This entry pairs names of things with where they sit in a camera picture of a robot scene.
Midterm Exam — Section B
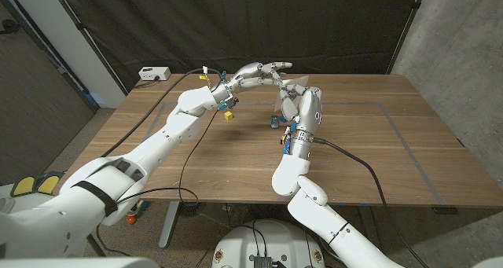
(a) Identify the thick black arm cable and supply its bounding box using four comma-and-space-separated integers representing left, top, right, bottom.
101, 67, 223, 158
312, 136, 431, 268

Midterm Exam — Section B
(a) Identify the yellow black foot pedal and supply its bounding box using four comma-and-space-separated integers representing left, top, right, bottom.
35, 171, 64, 196
10, 175, 39, 198

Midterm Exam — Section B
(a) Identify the black backdrop curtain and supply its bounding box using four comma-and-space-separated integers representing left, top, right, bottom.
50, 0, 428, 92

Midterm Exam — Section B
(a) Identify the thin black left wrist cable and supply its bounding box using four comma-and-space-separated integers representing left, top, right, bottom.
95, 109, 220, 257

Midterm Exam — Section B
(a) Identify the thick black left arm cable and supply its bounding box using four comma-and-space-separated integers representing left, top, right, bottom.
101, 67, 223, 158

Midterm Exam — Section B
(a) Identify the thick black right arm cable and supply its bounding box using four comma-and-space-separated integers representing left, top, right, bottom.
312, 136, 431, 268

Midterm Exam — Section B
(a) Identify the white power strip box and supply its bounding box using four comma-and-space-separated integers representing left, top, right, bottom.
138, 66, 171, 82

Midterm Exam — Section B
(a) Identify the black power strip cord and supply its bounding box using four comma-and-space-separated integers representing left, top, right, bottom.
133, 75, 161, 90

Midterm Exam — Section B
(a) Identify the white robot torso base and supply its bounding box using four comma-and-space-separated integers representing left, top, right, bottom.
211, 219, 326, 268

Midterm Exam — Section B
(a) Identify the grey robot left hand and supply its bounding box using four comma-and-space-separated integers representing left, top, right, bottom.
216, 61, 294, 112

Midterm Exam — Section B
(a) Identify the white table leg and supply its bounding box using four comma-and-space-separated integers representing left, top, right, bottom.
159, 201, 181, 248

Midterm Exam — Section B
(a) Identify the black backdrop stand pole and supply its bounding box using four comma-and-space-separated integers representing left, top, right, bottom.
387, 0, 428, 75
49, 0, 129, 96

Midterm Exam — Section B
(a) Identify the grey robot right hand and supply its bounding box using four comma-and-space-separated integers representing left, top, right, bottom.
274, 83, 325, 136

